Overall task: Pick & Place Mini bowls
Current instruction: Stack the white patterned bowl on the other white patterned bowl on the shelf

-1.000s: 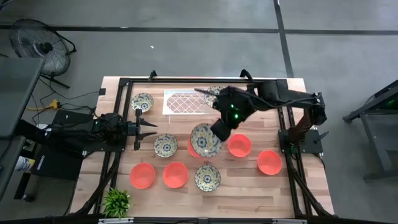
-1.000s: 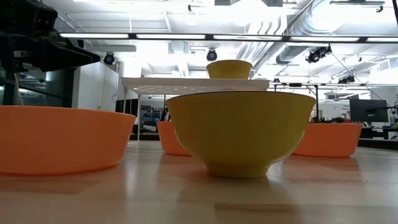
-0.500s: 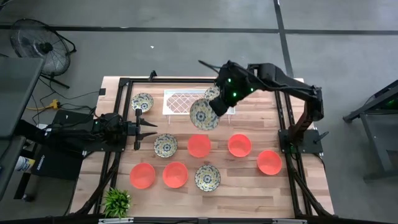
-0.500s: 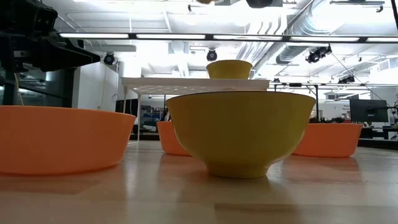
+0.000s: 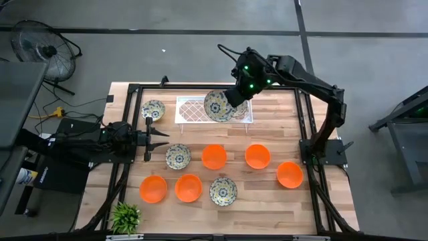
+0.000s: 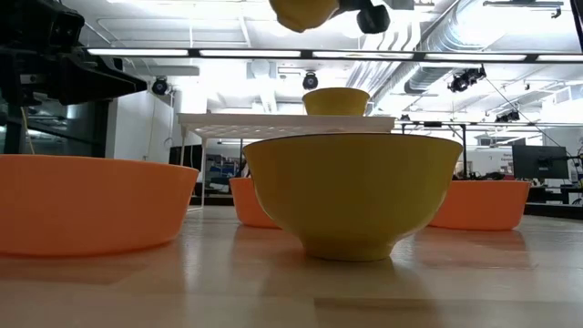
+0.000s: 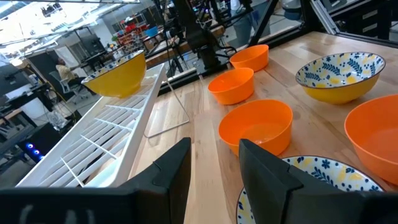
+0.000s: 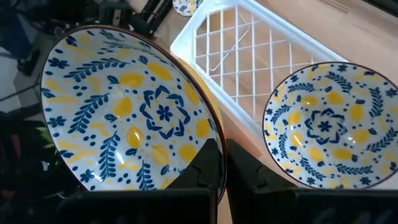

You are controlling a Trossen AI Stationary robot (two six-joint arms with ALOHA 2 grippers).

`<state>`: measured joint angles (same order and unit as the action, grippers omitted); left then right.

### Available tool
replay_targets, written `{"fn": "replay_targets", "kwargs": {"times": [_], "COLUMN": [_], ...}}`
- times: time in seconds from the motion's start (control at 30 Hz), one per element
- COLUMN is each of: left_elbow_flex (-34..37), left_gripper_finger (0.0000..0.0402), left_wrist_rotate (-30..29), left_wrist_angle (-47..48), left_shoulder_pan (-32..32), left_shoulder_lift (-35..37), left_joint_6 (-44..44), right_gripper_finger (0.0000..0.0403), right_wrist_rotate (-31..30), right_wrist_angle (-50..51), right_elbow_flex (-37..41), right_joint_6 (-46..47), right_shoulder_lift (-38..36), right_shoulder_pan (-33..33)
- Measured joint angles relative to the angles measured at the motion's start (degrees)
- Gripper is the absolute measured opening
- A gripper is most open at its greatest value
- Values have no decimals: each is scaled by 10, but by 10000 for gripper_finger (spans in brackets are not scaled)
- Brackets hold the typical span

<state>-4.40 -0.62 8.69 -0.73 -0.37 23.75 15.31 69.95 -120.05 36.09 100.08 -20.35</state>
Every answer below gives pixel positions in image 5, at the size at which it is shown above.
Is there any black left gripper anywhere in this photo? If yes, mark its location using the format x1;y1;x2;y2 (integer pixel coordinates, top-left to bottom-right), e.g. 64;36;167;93
136;116;170;162

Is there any black equipment case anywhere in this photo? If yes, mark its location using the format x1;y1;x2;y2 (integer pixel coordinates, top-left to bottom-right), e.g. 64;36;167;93
33;116;101;195

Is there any white wire rack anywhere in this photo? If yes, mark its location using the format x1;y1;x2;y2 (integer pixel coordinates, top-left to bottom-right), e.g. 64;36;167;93
174;95;254;134

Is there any white printed container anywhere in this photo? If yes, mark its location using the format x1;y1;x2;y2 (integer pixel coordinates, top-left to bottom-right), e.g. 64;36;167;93
15;167;39;185

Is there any grey metal stand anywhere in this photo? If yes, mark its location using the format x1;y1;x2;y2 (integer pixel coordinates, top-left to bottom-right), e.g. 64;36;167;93
369;85;428;195

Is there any black floor fan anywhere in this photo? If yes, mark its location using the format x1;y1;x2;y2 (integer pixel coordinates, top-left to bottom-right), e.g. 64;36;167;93
9;19;83;96

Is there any orange plastic bowl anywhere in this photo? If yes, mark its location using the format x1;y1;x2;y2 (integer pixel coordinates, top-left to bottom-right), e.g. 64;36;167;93
276;161;304;189
139;175;168;204
244;143;272;170
174;173;203;204
201;144;228;171

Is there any yellow floral patterned bowl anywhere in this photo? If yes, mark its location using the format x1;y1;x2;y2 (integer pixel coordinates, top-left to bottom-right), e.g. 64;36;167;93
232;99;249;118
209;177;238;207
203;89;239;123
165;143;192;171
140;99;166;122

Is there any grey side table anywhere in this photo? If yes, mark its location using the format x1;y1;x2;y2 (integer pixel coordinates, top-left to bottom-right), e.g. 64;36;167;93
0;62;47;215

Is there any yellow power plug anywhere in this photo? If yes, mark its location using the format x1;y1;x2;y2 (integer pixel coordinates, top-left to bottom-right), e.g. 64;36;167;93
30;106;66;120

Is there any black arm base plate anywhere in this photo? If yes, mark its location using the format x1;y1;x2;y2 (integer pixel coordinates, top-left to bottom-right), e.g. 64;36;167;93
88;153;138;165
300;139;348;167

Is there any black aluminium table frame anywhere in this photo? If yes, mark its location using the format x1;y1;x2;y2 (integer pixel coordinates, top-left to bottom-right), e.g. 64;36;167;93
78;82;360;235

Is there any silver metal bracket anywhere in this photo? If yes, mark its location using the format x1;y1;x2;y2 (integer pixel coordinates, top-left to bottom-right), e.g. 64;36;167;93
292;235;331;241
106;234;144;241

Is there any small green potted plant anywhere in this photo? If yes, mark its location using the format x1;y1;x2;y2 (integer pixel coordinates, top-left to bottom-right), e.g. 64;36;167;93
109;201;141;235

